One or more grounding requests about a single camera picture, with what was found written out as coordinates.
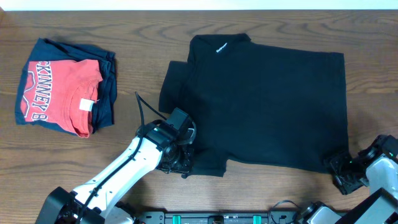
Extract black t-shirt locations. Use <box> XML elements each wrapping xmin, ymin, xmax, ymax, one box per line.
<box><xmin>159</xmin><ymin>34</ymin><xmax>348</xmax><ymax>177</ymax></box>

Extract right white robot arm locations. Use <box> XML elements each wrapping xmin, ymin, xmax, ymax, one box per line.
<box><xmin>297</xmin><ymin>135</ymin><xmax>397</xmax><ymax>224</ymax></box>

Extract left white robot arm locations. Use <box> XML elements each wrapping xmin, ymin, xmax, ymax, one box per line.
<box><xmin>36</xmin><ymin>120</ymin><xmax>197</xmax><ymax>223</ymax></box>

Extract navy folded garment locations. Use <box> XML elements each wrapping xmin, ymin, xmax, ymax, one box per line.
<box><xmin>15</xmin><ymin>39</ymin><xmax>117</xmax><ymax>136</ymax></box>

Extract red folded t-shirt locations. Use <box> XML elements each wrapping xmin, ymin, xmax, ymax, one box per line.
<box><xmin>20</xmin><ymin>59</ymin><xmax>103</xmax><ymax>138</ymax></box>

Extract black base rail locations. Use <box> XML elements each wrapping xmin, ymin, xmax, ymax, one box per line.
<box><xmin>134</xmin><ymin>211</ymin><xmax>297</xmax><ymax>224</ymax></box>

